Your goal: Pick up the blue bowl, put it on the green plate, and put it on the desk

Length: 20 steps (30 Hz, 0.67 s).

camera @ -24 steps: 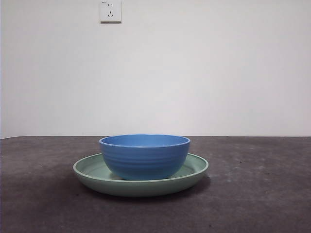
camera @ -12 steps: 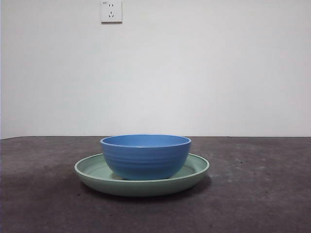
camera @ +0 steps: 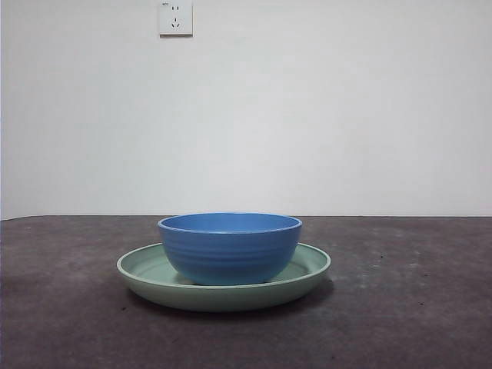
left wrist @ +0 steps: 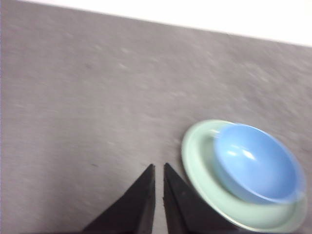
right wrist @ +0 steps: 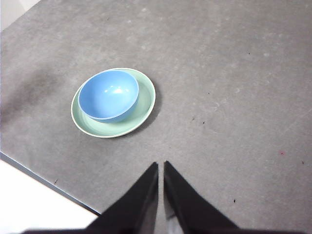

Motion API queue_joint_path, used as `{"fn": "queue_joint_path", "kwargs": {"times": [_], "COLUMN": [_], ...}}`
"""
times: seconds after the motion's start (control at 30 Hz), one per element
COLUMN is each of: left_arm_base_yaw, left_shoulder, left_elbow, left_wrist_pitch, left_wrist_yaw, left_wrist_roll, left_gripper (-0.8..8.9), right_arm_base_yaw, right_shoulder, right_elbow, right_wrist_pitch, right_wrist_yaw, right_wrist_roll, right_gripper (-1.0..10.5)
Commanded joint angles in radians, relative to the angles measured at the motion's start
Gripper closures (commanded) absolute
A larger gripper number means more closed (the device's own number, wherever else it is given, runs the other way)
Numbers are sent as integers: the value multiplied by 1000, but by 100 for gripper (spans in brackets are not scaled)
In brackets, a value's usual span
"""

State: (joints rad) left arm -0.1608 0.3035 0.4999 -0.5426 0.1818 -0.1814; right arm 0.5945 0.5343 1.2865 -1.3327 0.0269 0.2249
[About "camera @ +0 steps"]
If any blue ribbed bowl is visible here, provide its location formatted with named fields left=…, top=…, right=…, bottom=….
left=157, top=212, right=303, bottom=286

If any green round plate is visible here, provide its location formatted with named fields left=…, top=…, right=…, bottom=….
left=116, top=241, right=332, bottom=312

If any white wall socket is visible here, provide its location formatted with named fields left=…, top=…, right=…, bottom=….
left=159, top=0, right=194, bottom=38

